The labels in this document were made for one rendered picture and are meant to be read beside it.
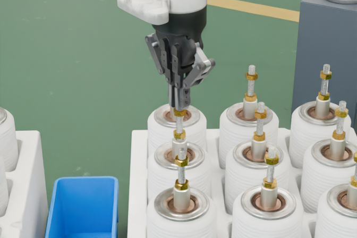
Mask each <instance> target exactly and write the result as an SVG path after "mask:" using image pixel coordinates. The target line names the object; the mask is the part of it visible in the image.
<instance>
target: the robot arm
mask: <svg viewBox="0 0 357 238"><path fill-rule="evenodd" d="M328 1H330V2H334V3H338V4H357V0H328ZM117 6H118V7H119V8H121V9H122V10H124V11H126V12H128V13H130V14H132V15H134V16H136V17H138V18H140V19H142V20H144V21H146V22H148V23H151V25H152V27H153V28H154V29H155V30H156V32H155V33H153V34H150V35H147V36H145V41H146V44H147V46H148V48H149V51H150V53H151V56H152V59H153V60H154V63H155V66H156V68H157V71H158V73H159V74H160V75H162V74H164V76H165V79H166V81H167V83H168V100H169V105H170V106H171V107H173V108H175V109H176V110H178V111H179V112H180V111H182V110H185V109H187V108H189V106H190V104H191V97H190V96H191V95H190V87H193V86H196V85H199V84H201V83H202V81H203V80H204V79H205V78H206V76H207V75H208V74H209V73H210V71H211V70H212V69H213V68H214V66H215V65H216V63H215V60H214V59H213V58H210V59H207V57H206V56H205V54H204V53H203V51H202V50H203V42H202V39H201V33H202V31H203V29H204V28H205V26H206V24H207V0H117ZM160 57H161V59H160ZM184 73H185V77H184Z"/></svg>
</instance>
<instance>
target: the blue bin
mask: <svg viewBox="0 0 357 238"><path fill-rule="evenodd" d="M117 223H118V179H117V178H115V177H113V176H85V177H61V178H58V179H57V180H56V181H55V182H54V186H53V193H52V199H51V202H50V209H49V215H48V221H47V227H46V233H45V238H117Z"/></svg>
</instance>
